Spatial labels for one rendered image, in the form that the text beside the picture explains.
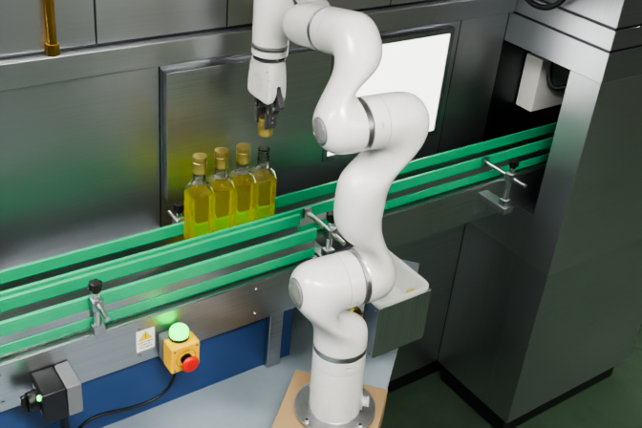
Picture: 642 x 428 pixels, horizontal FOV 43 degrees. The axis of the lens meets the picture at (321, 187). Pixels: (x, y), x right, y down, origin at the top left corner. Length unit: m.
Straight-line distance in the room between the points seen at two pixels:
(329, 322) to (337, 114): 0.48
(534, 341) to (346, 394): 1.16
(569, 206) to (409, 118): 1.18
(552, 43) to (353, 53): 1.13
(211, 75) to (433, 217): 0.82
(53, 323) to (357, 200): 0.69
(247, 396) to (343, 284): 0.54
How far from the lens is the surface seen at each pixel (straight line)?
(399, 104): 1.50
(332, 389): 1.86
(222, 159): 1.92
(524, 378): 3.01
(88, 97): 1.90
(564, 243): 2.69
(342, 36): 1.50
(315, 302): 1.67
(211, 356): 2.07
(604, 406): 3.49
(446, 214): 2.46
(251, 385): 2.14
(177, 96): 1.96
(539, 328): 2.87
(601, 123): 2.52
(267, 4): 1.81
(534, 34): 2.56
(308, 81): 2.14
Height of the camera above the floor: 2.23
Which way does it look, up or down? 30 degrees down
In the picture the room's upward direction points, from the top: 6 degrees clockwise
